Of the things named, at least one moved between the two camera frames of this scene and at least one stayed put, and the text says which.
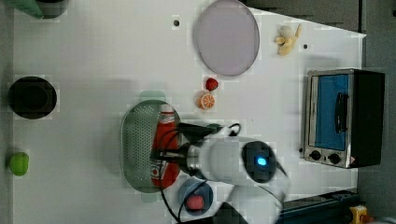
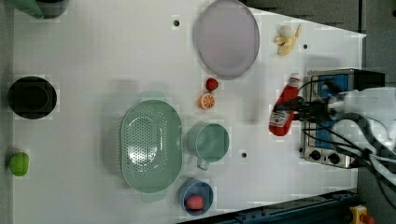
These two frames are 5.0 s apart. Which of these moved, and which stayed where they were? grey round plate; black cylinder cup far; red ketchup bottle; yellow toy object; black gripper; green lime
Moved: black gripper; red ketchup bottle
Stayed: black cylinder cup far; green lime; yellow toy object; grey round plate
